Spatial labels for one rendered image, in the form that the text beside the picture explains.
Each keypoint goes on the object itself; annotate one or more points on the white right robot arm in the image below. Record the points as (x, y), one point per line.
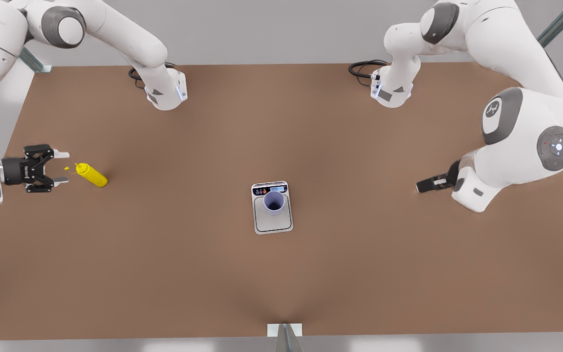
(115, 36)

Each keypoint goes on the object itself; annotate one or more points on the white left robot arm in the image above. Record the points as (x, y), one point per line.
(521, 112)

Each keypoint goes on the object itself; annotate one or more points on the yellow sauce bottle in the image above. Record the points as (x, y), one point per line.
(93, 176)

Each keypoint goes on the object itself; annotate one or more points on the lavender cup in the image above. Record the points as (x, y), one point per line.
(274, 201)

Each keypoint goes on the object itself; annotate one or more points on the grey digital kitchen scale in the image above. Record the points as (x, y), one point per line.
(281, 222)

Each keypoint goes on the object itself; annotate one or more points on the silver frame post with foot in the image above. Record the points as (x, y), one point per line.
(287, 337)

